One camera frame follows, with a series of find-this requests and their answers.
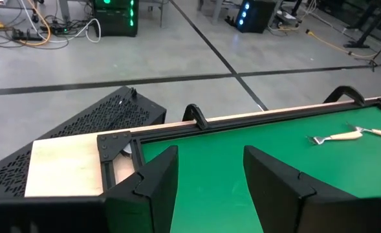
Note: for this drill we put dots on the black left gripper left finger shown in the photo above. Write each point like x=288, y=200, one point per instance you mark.
x=138, y=207

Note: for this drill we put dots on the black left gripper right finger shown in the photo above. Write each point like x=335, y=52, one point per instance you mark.
x=290, y=207

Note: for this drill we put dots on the green table mat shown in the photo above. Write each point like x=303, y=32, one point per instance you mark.
x=225, y=161

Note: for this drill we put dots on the black perforated computer case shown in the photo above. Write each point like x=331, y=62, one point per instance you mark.
x=96, y=123

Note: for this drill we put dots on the black tripod stand base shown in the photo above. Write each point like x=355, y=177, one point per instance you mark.
x=358, y=43

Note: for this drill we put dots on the black computer green lights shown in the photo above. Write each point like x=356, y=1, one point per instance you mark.
x=115, y=22

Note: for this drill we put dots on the black computer blue lights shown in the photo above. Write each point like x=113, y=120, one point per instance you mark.
x=258, y=19

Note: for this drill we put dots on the black power strip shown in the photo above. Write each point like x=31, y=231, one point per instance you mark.
x=26, y=35

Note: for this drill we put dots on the black aluminium table frame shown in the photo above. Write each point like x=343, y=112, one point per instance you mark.
x=112, y=145

